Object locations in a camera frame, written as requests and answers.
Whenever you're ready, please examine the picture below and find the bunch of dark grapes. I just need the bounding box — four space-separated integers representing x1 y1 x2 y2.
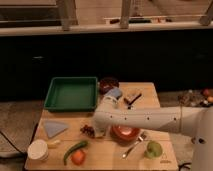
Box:
80 125 95 138

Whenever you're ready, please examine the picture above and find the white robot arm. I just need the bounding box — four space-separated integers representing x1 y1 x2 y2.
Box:
92 96 213 171

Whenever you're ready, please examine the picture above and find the green plastic tray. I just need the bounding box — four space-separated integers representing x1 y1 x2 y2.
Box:
44 77 98 112

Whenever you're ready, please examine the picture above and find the dark red bowl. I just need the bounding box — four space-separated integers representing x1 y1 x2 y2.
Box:
99 77 119 94

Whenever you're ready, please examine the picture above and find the blue sponge block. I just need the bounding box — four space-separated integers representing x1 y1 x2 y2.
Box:
106 87 122 99

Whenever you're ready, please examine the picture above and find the brown black brush block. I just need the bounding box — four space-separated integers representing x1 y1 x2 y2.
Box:
124 89 142 105

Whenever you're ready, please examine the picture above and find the orange bowl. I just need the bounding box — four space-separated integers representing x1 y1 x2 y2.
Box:
110 126 140 143

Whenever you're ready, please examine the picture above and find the green chili pepper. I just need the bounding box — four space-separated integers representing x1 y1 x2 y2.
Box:
63 140 88 165

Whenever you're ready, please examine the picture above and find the metal spoon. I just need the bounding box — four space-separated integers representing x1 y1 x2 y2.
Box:
122 131 147 159

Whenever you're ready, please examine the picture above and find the blue triangular cloth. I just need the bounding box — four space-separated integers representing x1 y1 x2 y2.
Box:
43 120 69 138

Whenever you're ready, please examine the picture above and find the small yellow piece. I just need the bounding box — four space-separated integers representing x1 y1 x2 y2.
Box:
47 140 61 148

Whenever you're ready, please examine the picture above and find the orange tomato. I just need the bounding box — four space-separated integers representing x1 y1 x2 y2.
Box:
71 150 86 165

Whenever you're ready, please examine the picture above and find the green cup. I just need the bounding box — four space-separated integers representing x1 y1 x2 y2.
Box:
145 141 163 159

